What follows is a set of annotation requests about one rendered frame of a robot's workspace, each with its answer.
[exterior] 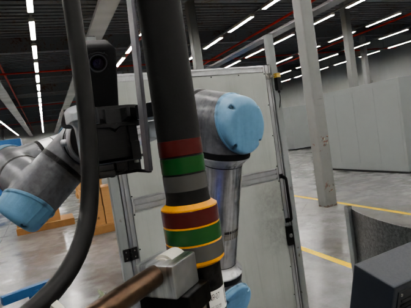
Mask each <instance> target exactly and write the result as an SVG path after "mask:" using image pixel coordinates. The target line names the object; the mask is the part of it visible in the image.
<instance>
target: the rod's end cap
mask: <svg viewBox="0 0 411 308"><path fill-rule="evenodd" d="M182 252H184V251H183V250H181V249H180V248H178V247H172V248H170V249H168V250H167V251H165V252H163V253H162V254H160V255H158V256H157V257H155V258H154V259H157V260H167V259H170V260H172V259H173V258H175V257H177V256H178V255H179V254H181V253H182Z"/></svg>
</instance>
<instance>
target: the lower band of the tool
mask: <svg viewBox="0 0 411 308"><path fill-rule="evenodd" d="M215 204H217V201H216V200H215V199H213V198H210V199H209V200H207V201H205V202H201V203H196V204H193V205H185V206H178V207H170V206H166V205H165V206H164V207H163V208H162V209H161V212H162V213H186V212H191V211H197V210H202V209H205V208H209V207H212V206H214V205H215ZM218 221H219V219H218V220H217V221H215V222H213V223H211V224H207V225H204V226H200V227H195V228H190V229H166V228H164V229H165V230H168V231H186V230H194V229H200V228H203V227H207V226H211V225H212V224H215V223H216V222H218ZM220 238H221V236H220V237H219V238H218V239H216V240H214V241H211V242H209V243H206V244H201V245H197V246H189V247H176V248H180V249H189V248H197V247H201V246H205V245H208V244H211V243H214V242H216V241H218V240H219V239H220ZM223 256H224V253H223V254H222V255H221V256H219V257H217V258H215V259H213V260H210V261H208V262H203V263H197V264H196V266H197V268H203V267H206V266H209V265H213V264H214V263H216V262H218V261H220V260H221V258H222V257H223Z"/></svg>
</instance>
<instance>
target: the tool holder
mask: <svg viewBox="0 0 411 308"><path fill-rule="evenodd" d="M163 252H165V251H159V252H157V253H156V254H154V255H152V256H150V257H149V258H147V259H145V260H143V261H142V262H140V263H139V264H137V265H136V274H138V273H140V272H141V271H143V270H145V269H146V268H148V267H150V266H152V265H155V266H156V267H158V268H159V269H160V271H161V272H162V274H163V283H162V284H161V285H160V286H159V287H158V288H156V289H155V290H154V291H153V292H151V293H150V294H148V295H147V296H146V297H145V298H143V299H142V300H140V304H141V308H207V306H206V304H207V303H208V302H209V301H210V300H211V293H210V285H209V280H206V279H199V278H198V270H197V266H196V257H195V253H194V252H193V251H184V252H182V253H181V254H179V255H178V256H177V257H175V258H173V259H172V260H170V259H167V260H157V259H154V258H155V257H157V256H158V255H160V254H162V253H163Z"/></svg>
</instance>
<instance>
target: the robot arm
mask: <svg viewBox="0 0 411 308"><path fill-rule="evenodd" d="M86 45H87V53H88V58H89V67H90V72H91V81H92V90H93V96H94V106H95V118H96V124H97V139H98V158H99V179H101V178H108V177H111V178H113V177H115V176H116V175H122V174H129V173H134V172H147V173H151V172H152V171H146V170H144V169H142V168H141V159H142V156H143V153H141V148H140V145H142V142H141V131H140V125H139V114H138V105H137V104H125V105H119V99H118V86H117V62H116V50H115V48H114V47H113V46H112V44H110V42H109V41H107V40H86ZM194 96H195V100H196V109H197V113H198V122H199V129H200V134H201V140H202V147H203V154H204V161H205V170H206V174H207V181H208V189H209V194H210V197H211V198H213V199H215V200H216V201H217V204H218V212H219V217H220V218H219V219H220V225H221V232H222V237H223V246H224V256H223V257H222V258H221V260H220V263H221V272H222V277H223V282H224V290H225V295H226V303H227V304H226V305H227V308H247V307H248V305H249V302H250V298H251V290H250V288H249V287H248V286H247V284H246V283H244V282H242V266H241V264H240V263H239V262H238V261H237V260H236V258H237V240H238V229H239V211H240V193H241V182H242V165H243V163H244V162H246V161H247V160H248V159H249V158H250V153H251V152H253V151H254V150H255V149H256V148H257V147H258V145H259V141H261V140H262V137H263V134H264V118H263V115H262V112H261V109H260V107H259V106H258V105H257V104H256V102H255V101H254V100H252V99H251V98H249V97H246V96H243V95H240V94H237V93H233V92H228V93H227V92H219V91H214V90H207V89H194ZM146 109H147V120H148V126H149V137H150V142H152V141H154V140H157V135H156V131H155V124H154V115H153V111H152V103H151V101H150V102H148V103H146ZM59 114H60V119H61V126H62V128H61V129H60V131H59V132H58V134H57V135H54V136H50V137H47V138H45V139H41V140H38V141H35V142H31V143H28V144H25V145H21V146H17V145H10V144H5V145H0V189H1V190H2V195H1V196H0V213H1V214H2V215H3V216H5V217H6V218H7V219H8V220H10V221H11V222H13V223H14V224H16V225H17V226H18V227H20V228H22V229H24V230H25V231H28V232H36V231H38V230H39V229H40V228H41V227H42V226H43V225H44V223H46V222H47V220H49V218H52V217H53V216H54V214H55V212H56V210H57V209H58V208H59V207H60V206H61V205H62V204H63V203H64V201H65V200H66V199H67V198H68V196H69V195H71V193H72V192H73V191H74V190H75V188H76V187H77V186H78V185H79V184H80V183H81V157H80V138H79V129H78V117H77V110H76V105H75V106H72V107H69V108H67V109H64V110H62V111H61V112H60V113H59Z"/></svg>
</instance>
